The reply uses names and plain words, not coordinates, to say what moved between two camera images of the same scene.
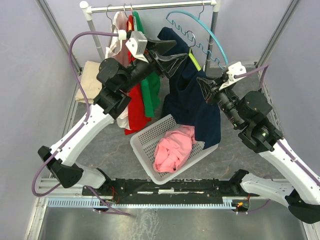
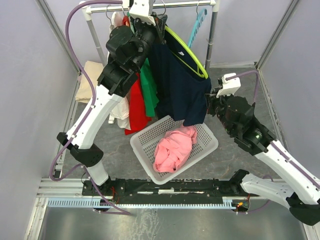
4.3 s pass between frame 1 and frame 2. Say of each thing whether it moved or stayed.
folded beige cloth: stayed
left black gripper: moved
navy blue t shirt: moved
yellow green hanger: moved
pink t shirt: stayed
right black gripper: moved
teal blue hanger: moved
